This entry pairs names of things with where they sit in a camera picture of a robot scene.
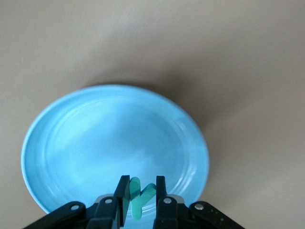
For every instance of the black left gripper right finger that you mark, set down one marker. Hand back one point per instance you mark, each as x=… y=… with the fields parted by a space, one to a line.
x=166 y=214

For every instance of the blue plate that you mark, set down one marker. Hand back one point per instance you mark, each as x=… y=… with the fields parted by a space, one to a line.
x=107 y=143

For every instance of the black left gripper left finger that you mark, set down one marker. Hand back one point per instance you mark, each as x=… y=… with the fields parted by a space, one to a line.
x=104 y=214

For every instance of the teal foam letter y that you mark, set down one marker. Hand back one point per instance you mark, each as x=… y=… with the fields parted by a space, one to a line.
x=137 y=205

